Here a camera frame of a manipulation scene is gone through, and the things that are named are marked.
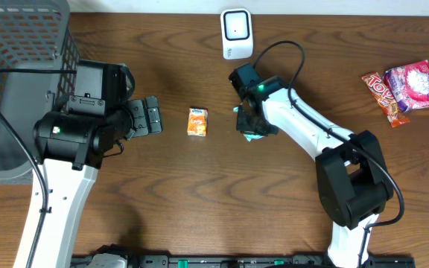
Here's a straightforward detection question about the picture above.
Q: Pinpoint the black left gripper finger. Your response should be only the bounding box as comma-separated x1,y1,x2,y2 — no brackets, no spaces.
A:
145,96,163,133
127,100,149,138

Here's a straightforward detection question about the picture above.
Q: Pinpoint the orange Kleenex tissue pack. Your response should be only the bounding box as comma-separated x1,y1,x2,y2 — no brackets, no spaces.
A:
187,108,208,137

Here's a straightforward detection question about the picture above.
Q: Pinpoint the red snack bar wrapper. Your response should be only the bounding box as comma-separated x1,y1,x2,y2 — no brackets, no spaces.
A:
361,72,410,127

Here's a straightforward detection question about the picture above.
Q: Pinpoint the red purple pad packet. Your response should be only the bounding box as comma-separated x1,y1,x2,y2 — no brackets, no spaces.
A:
383,60,429,113

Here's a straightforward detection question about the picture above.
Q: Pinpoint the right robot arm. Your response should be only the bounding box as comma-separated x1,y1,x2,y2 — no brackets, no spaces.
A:
229,63,398,267

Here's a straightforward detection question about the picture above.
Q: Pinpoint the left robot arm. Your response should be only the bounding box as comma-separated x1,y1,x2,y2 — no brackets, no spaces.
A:
14,60,162,267

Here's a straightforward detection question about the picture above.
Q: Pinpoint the white barcode scanner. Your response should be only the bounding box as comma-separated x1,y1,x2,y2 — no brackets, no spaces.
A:
220,8,254,60

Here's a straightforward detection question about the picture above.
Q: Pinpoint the grey plastic mesh basket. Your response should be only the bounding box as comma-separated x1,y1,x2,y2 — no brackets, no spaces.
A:
0,0,80,185

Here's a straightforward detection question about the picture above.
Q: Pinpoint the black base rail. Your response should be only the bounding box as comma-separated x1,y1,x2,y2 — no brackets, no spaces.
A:
71,254,416,268

